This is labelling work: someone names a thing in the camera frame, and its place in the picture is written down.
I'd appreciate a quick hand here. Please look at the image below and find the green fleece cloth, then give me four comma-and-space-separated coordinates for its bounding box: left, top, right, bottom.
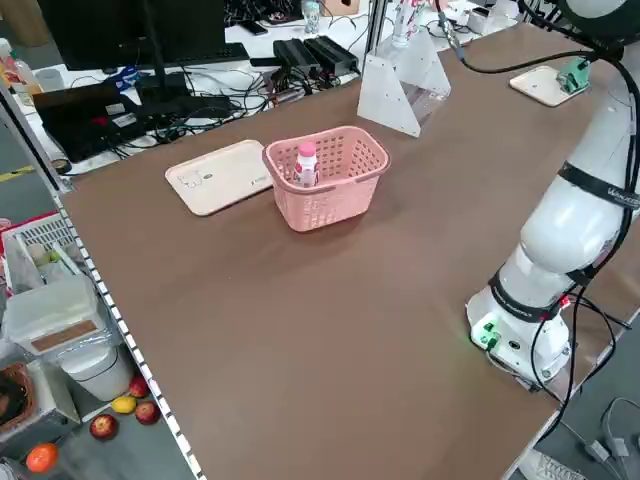
556, 54, 592, 95

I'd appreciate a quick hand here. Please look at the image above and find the pink perforated plastic basket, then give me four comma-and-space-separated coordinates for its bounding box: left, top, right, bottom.
262, 125, 391, 233

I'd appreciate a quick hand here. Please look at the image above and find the clear acrylic stepped shelf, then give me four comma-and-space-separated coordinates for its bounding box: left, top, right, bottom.
355, 24, 452, 139

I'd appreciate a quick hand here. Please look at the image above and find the brown wicker basket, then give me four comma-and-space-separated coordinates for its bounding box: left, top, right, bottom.
0, 362, 40, 434

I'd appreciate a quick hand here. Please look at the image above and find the clear drink bottle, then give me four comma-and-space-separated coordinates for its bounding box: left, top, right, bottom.
0, 38, 45, 99

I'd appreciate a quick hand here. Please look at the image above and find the beige tray with rabbit print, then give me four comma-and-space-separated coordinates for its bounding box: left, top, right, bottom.
164, 139, 276, 218
508, 64, 591, 108

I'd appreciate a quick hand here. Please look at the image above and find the black ribbed power supply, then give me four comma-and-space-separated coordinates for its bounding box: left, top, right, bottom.
302, 35, 361, 75
272, 38, 322, 77

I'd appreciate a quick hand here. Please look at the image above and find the black keyboard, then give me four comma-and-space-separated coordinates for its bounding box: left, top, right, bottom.
134, 42, 252, 70

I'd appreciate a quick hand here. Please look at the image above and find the clear jar with blue lid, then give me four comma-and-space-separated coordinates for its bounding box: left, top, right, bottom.
303, 0, 322, 35

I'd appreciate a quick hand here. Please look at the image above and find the brown cardboard box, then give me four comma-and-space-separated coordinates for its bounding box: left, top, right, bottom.
325, 0, 362, 17

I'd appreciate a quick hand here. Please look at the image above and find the white bucket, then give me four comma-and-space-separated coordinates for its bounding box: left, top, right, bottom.
59, 343, 135, 403

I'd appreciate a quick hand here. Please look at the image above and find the white desk box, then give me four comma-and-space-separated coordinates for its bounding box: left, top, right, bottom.
469, 5, 524, 37

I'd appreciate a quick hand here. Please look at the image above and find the white plastic crate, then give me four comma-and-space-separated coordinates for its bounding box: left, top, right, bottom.
1, 211, 86, 296

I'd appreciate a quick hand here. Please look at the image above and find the black laptop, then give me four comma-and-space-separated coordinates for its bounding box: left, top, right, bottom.
31, 81, 154, 165

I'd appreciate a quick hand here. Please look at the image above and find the translucent storage box with lid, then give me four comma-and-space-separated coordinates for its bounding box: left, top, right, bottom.
3, 272, 105, 357

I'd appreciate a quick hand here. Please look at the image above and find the black monitor with stand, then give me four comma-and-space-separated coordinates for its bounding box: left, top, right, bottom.
37, 0, 232, 117

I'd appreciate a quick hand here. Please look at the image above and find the grey cup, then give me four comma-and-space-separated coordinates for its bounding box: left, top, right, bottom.
35, 68, 63, 94

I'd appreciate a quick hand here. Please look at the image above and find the orange fruit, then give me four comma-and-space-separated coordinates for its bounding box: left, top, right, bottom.
25, 442, 61, 475

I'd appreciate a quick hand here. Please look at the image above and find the aluminium frame post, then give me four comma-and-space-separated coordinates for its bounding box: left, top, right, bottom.
363, 0, 392, 57
0, 82, 74, 196

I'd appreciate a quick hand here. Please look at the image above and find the black arm base cable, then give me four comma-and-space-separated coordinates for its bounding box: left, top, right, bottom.
528, 294, 581, 402
564, 289, 632, 402

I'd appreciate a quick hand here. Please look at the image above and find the grey floor cable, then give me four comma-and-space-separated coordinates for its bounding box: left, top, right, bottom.
582, 397, 640, 467

